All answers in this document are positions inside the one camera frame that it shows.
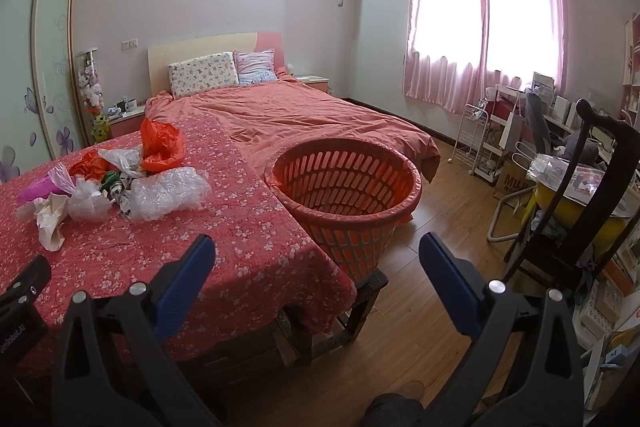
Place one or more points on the dark wooden stool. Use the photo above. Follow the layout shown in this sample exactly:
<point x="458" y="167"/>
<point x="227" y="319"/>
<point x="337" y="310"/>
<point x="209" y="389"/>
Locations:
<point x="367" y="289"/>

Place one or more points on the white storage basket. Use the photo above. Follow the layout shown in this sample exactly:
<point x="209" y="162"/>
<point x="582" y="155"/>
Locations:
<point x="600" y="312"/>

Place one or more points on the dark wooden chair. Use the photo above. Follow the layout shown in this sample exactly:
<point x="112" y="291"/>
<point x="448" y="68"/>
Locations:
<point x="617" y="167"/>

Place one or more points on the cream bag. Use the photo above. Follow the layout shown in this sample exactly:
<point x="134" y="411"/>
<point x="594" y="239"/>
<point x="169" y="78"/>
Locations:
<point x="50" y="227"/>

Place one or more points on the orange-red wrapper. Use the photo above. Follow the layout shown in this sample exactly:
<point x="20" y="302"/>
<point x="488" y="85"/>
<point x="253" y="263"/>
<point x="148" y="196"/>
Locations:
<point x="87" y="167"/>

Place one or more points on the pink plastic bag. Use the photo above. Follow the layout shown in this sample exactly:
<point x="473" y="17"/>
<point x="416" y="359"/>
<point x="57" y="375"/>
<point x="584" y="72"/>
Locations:
<point x="37" y="193"/>

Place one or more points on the white tube frame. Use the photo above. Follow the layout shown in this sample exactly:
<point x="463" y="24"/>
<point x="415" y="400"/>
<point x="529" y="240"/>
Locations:
<point x="497" y="217"/>

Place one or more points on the pink striped pillow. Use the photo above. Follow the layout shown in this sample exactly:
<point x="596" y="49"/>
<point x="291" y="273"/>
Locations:
<point x="255" y="67"/>

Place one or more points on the pink curtain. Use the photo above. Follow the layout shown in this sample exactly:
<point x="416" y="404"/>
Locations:
<point x="445" y="77"/>

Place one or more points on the black and white printed wrapper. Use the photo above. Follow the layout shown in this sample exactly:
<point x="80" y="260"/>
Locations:
<point x="120" y="199"/>

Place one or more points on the brown paper bag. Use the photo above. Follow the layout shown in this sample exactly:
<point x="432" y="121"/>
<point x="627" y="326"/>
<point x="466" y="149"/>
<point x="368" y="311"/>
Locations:
<point x="507" y="182"/>

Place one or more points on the person's leg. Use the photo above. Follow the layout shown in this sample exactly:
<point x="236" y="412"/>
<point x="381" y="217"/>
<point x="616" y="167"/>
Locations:
<point x="392" y="412"/>

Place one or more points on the yellow basin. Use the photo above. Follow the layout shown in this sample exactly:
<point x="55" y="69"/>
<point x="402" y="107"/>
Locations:
<point x="565" y="212"/>

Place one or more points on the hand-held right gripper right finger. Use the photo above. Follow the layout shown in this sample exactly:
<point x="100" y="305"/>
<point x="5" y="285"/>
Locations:
<point x="450" y="277"/>

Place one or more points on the stuffed toys stack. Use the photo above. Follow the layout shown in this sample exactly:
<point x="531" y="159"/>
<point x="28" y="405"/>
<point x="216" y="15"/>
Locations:
<point x="92" y="92"/>

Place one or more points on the white bookshelf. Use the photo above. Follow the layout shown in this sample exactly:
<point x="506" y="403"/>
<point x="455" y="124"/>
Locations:
<point x="631" y="57"/>

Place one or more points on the orange plastic laundry basket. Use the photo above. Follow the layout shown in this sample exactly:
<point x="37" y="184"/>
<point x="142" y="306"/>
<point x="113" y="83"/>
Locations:
<point x="350" y="237"/>

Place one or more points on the white plastic bag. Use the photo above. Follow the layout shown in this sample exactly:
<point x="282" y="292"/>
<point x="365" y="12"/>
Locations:
<point x="120" y="159"/>

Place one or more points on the orange plastic bag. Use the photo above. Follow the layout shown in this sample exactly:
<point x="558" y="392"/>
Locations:
<point x="160" y="147"/>

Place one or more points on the pink nightstand with cups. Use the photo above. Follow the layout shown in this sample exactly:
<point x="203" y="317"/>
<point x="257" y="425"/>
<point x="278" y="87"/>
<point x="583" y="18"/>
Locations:
<point x="125" y="123"/>

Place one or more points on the white trolley shelf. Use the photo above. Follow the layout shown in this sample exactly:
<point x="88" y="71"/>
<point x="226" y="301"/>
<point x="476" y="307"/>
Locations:
<point x="500" y="127"/>

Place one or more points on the orange duvet bed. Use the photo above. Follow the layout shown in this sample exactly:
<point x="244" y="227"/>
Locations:
<point x="310" y="117"/>

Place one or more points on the cream and pink headboard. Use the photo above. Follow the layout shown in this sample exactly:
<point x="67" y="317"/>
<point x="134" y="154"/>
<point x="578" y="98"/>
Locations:
<point x="200" y="47"/>

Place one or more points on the white mug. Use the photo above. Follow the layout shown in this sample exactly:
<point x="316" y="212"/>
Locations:
<point x="130" y="105"/>

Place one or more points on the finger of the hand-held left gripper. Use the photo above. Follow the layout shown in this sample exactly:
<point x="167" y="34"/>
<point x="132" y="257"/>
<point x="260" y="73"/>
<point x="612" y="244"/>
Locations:
<point x="30" y="279"/>

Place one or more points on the grey office chair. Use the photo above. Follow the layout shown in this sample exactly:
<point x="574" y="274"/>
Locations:
<point x="537" y="122"/>

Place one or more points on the white floral pillow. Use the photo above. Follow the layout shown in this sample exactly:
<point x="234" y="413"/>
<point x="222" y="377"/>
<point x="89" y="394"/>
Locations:
<point x="202" y="74"/>

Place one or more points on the glass sliding door wardrobe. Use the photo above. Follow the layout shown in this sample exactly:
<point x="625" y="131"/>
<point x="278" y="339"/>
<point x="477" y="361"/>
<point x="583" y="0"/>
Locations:
<point x="55" y="57"/>

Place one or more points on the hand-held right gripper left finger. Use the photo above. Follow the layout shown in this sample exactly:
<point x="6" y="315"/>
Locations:
<point x="187" y="277"/>

